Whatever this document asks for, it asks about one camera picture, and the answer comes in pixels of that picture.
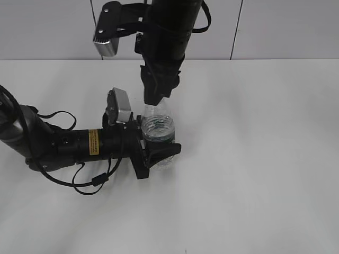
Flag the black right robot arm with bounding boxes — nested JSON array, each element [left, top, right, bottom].
[[136, 1, 205, 106]]

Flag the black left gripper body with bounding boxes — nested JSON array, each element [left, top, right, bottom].
[[100, 114, 150, 179]]

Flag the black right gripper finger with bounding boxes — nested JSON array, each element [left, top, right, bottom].
[[144, 85, 172, 106]]

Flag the clear Cestbon water bottle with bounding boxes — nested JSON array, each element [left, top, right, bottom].
[[140, 98, 176, 170]]

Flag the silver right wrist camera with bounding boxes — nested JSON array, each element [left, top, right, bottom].
[[93, 1, 122, 57]]

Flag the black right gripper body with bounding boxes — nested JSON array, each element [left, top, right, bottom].
[[135, 33, 183, 92]]

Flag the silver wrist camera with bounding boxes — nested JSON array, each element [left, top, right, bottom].
[[105, 87, 131, 125], [93, 1, 122, 57]]

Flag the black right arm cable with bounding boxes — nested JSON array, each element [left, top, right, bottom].
[[192, 0, 212, 34]]

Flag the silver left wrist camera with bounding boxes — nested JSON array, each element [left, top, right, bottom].
[[105, 87, 131, 125]]

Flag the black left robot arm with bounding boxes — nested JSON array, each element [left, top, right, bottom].
[[1, 87, 181, 179]]

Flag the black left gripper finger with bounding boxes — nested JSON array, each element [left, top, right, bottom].
[[145, 143, 182, 168]]

